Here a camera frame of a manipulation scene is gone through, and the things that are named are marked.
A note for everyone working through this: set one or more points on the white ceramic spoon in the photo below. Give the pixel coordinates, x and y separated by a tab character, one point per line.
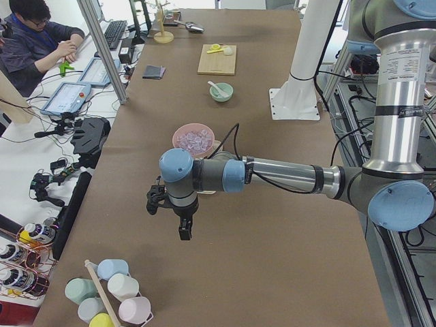
216	87

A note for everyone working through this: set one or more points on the wooden cup rack stick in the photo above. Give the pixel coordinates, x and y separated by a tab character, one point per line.
90	267

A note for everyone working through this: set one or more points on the yellow plastic cup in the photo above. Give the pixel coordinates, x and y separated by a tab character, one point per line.
101	320

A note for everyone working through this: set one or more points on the white bottle middle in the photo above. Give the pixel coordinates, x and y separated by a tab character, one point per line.
13	254

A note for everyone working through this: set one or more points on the white bottle upper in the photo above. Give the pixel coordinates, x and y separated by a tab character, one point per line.
40	233

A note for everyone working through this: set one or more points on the grey plastic cup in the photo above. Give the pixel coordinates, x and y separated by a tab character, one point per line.
89	308

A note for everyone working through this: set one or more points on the green plastic cup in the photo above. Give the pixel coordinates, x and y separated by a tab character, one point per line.
79	289

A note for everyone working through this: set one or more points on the black framed wooden tray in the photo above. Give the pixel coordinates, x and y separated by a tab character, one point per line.
171	18

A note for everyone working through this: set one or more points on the pink plastic cup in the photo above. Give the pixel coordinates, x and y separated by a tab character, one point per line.
136	310

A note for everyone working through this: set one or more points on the metal ice scoop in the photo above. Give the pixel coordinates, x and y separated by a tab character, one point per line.
191	26

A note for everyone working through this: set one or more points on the teach pendant tablet far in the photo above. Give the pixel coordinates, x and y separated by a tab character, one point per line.
95	74

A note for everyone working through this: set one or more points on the white pillar mount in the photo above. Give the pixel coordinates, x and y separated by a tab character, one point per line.
296	99

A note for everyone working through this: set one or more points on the seated person in blue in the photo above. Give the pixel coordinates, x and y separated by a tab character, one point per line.
37	44

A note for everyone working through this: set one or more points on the teach pendant tablet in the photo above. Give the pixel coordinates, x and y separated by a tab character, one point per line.
68	98
95	74

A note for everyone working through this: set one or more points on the blue plastic cup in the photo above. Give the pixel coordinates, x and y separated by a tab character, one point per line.
109	267

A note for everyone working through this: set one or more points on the teach pendant tablet near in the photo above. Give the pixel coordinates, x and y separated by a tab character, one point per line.
68	98

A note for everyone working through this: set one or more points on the aluminium frame post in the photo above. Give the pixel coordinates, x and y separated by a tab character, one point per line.
90	17

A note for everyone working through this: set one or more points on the wooden cutting board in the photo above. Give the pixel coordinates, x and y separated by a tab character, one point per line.
217	64

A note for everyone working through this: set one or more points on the wooden mug tree stand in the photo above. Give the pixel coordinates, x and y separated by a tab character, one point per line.
161	36

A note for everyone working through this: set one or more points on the light green bowl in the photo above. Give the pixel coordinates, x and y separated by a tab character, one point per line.
224	86

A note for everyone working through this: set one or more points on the white bottle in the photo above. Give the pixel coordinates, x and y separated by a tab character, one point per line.
40	233
17	279
13	254

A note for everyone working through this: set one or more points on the black power adapter box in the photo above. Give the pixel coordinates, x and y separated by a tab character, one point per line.
126	55

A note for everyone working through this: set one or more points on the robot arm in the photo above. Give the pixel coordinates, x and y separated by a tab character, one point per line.
388	188

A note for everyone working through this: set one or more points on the black keyboard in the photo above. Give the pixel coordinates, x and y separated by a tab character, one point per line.
114	32

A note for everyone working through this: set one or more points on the pink bowl of ice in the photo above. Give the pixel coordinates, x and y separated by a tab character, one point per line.
196	138

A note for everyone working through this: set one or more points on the white plastic cup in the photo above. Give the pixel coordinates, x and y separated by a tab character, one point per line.
123	287

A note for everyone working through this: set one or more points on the yellow plastic knife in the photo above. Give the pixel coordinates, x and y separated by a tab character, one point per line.
214	51

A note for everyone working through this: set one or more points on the folded grey purple cloth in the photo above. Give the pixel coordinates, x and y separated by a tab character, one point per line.
154	72

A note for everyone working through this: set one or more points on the copper wire bottle rack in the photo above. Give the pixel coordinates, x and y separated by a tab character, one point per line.
39	261

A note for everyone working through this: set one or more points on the white bottle lower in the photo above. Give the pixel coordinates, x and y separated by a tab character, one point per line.
17	279

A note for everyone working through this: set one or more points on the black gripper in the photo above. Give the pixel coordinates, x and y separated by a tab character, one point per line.
184	212

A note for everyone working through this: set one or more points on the cream plastic tray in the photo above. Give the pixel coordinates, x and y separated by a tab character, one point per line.
216	146

